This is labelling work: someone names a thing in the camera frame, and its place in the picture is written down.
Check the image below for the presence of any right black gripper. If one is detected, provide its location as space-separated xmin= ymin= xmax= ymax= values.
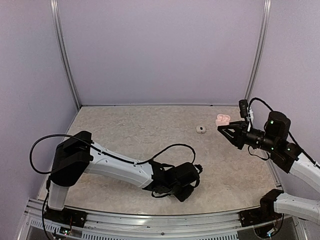
xmin=218 ymin=120 xmax=279 ymax=153

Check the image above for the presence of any pink round case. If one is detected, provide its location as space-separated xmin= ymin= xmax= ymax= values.
xmin=215 ymin=114 xmax=231 ymax=127

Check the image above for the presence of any white earbud charging case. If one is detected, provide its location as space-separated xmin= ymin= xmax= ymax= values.
xmin=196 ymin=126 xmax=206 ymax=134

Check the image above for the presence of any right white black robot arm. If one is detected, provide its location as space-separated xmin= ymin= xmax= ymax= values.
xmin=217 ymin=111 xmax=320 ymax=224

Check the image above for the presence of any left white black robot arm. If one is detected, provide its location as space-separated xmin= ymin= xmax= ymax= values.
xmin=48 ymin=131 xmax=203 ymax=223

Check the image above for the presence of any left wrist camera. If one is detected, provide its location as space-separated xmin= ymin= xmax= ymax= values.
xmin=192 ymin=164 xmax=203 ymax=176

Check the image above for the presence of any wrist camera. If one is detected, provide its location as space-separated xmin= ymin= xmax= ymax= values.
xmin=238 ymin=99 xmax=254 ymax=132
xmin=192 ymin=164 xmax=203 ymax=176

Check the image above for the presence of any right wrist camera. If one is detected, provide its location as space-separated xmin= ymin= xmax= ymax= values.
xmin=238 ymin=99 xmax=254 ymax=132

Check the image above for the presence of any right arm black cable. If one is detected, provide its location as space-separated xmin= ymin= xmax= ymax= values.
xmin=247 ymin=97 xmax=320 ymax=167

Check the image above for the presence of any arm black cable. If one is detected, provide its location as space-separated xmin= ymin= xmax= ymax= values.
xmin=29 ymin=134 xmax=196 ymax=198
xmin=247 ymin=97 xmax=320 ymax=167

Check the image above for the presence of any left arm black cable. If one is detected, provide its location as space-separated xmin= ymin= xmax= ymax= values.
xmin=29 ymin=134 xmax=196 ymax=198

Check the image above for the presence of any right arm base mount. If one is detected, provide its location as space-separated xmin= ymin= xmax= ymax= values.
xmin=239 ymin=189 xmax=284 ymax=228

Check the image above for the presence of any front aluminium rail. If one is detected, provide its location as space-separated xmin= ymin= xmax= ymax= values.
xmin=17 ymin=199 xmax=308 ymax=240

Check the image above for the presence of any right aluminium post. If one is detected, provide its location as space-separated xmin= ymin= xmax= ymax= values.
xmin=243 ymin=0 xmax=272 ymax=101

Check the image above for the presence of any aluminium post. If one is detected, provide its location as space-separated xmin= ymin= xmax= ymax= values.
xmin=243 ymin=0 xmax=272 ymax=101
xmin=49 ymin=0 xmax=82 ymax=111

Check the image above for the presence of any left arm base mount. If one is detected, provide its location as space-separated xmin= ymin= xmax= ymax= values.
xmin=43 ymin=207 xmax=88 ymax=228

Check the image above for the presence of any left aluminium post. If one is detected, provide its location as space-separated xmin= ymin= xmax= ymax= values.
xmin=49 ymin=0 xmax=82 ymax=111

